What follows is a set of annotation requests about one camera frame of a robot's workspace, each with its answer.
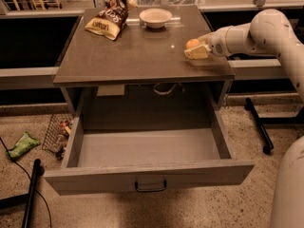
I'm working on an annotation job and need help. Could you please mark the open grey top drawer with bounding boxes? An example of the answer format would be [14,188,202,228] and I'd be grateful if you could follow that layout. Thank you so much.
[43,83,256,197]

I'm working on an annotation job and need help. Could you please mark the grey cabinet with brown top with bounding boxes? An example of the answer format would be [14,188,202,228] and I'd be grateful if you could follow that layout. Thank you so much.
[52,5,237,119]

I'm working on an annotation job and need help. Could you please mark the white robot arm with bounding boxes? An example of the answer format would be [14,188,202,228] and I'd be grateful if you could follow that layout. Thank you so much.
[184,9,304,228]

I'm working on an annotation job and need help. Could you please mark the orange fruit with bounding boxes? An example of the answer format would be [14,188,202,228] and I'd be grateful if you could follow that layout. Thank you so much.
[186,39,200,48]

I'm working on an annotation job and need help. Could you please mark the green snack bag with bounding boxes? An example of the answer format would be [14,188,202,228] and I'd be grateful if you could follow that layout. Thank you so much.
[7,132,41,160]

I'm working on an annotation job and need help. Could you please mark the white cable under top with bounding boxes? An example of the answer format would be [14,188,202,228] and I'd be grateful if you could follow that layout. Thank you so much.
[153,83,186,96]

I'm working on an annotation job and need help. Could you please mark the wire basket with items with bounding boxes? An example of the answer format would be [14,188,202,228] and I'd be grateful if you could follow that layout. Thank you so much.
[42,113,73,161]

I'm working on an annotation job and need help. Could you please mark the black stand leg right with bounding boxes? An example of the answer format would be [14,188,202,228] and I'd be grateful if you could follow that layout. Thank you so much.
[244,98,304,155]

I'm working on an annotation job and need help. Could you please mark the black stand leg left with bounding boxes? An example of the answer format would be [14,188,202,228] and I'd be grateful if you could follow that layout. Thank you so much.
[0,159,44,228]

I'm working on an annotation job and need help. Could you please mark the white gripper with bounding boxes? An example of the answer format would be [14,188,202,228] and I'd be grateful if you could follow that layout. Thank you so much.
[184,27,229,60]

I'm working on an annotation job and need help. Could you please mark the brown chip bag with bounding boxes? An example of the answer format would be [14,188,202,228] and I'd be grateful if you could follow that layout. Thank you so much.
[85,0,137,41]

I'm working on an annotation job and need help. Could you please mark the black drawer handle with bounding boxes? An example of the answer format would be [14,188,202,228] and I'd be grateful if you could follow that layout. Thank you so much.
[134,180,167,193]

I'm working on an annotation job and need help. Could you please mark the white ceramic bowl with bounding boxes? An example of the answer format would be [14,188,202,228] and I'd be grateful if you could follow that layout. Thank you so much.
[140,9,172,29]

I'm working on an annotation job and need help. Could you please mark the black stand leg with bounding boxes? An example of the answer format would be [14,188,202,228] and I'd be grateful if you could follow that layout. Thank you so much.
[244,98,304,155]
[0,159,44,228]

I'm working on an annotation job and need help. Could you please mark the black floor cable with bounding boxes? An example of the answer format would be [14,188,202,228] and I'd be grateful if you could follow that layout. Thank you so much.
[0,136,53,228]

